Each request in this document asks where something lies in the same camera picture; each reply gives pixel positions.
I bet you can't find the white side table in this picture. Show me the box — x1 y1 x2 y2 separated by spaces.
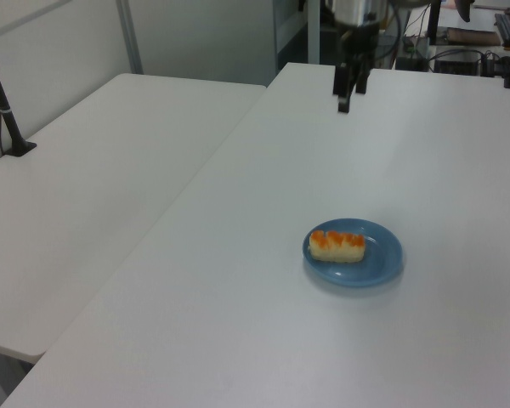
0 72 268 365

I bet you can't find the thin black upright pole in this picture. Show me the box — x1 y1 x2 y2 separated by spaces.
424 0 444 48

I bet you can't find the black camera pole with base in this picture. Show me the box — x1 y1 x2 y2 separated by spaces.
0 32 38 159

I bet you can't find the brown cardboard box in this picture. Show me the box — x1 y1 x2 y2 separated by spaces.
445 26 499 46

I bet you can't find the black electronics box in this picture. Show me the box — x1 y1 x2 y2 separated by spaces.
432 49 482 76

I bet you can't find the blue round plate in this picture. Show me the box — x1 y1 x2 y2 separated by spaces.
302 218 405 289

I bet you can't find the bread with orange topping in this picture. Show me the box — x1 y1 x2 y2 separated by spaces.
309 229 366 264

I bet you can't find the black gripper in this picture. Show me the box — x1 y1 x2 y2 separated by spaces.
333 22 381 115

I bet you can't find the grey metal shelf frame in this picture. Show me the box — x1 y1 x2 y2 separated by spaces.
274 0 329 73

